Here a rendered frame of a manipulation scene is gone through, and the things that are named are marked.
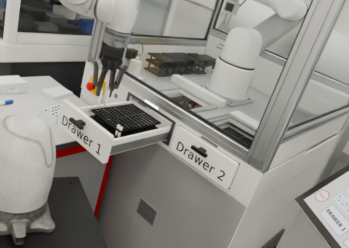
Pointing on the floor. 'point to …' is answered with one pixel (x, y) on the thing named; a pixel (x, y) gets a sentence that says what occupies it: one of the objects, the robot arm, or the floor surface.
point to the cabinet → (189, 205)
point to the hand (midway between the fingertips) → (103, 96)
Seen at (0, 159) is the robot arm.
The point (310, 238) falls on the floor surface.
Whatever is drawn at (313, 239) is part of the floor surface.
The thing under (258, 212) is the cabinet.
